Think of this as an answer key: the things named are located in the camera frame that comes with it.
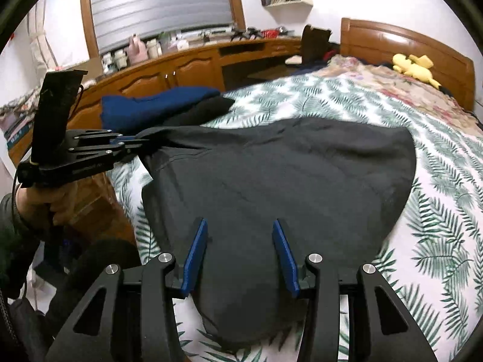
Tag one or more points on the white bottle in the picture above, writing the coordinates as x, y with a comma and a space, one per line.
120, 58
153, 49

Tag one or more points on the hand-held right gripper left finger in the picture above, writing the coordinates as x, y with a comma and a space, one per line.
196, 256

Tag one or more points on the person's left forearm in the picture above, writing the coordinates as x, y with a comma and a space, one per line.
15, 241

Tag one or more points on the pink bottle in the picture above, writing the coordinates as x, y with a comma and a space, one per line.
136, 51

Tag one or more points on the stack of magazines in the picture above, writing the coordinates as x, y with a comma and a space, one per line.
15, 120

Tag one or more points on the black cloth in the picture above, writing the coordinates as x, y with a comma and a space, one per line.
207, 109

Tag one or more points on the grey window blind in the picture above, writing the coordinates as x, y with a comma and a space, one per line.
158, 3

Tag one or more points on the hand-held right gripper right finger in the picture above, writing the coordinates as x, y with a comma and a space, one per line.
286, 260

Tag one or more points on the person's left hand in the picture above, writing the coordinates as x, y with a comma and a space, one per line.
49, 200

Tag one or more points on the blue cloth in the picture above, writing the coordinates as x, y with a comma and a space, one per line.
151, 107

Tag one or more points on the white hanging cloth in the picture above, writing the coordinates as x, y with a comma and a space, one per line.
41, 41

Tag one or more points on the leaf print bed sheet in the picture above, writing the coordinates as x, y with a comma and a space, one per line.
434, 233

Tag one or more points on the yellow plush toy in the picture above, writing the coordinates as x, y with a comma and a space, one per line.
413, 68

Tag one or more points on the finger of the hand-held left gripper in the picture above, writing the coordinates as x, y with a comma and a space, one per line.
102, 135
98, 154

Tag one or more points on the wooden headboard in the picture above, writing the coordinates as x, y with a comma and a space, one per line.
377, 41

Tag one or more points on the dark brown chair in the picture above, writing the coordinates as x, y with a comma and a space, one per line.
315, 45

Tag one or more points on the wooden desk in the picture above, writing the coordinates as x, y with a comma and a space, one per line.
196, 69

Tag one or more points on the red basket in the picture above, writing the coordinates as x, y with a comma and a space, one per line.
268, 34

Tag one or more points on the black jacket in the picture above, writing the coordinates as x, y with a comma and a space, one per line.
283, 181

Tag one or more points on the floral blanket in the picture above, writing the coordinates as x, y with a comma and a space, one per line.
407, 90

